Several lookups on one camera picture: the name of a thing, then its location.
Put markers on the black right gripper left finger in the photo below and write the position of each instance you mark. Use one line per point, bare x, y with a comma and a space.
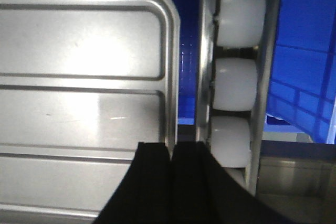
143, 194

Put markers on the silver ribbed metal tray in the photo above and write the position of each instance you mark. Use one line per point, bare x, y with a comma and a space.
82, 83

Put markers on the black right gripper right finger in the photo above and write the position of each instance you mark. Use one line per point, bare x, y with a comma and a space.
203, 192

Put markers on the blue bin lower right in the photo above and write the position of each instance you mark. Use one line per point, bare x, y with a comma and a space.
302, 83

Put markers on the right white roller track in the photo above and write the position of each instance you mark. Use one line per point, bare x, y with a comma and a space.
236, 43

